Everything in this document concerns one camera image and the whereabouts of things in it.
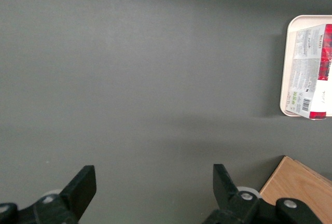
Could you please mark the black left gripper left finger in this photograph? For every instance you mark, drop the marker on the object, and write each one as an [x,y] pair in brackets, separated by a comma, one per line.
[75,195]

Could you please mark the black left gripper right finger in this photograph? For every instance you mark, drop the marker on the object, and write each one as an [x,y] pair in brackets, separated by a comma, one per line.
[228,206]

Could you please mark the red tartan cookie box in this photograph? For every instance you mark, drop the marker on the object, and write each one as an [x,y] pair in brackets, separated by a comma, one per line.
[306,66]

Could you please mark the beige plastic tray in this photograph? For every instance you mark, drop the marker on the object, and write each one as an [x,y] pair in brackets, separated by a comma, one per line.
[286,66]

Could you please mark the wooden drawer cabinet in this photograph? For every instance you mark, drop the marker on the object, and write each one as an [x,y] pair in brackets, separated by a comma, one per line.
[298,182]

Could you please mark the grey table mat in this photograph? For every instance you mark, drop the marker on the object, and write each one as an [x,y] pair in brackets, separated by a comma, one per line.
[129,78]

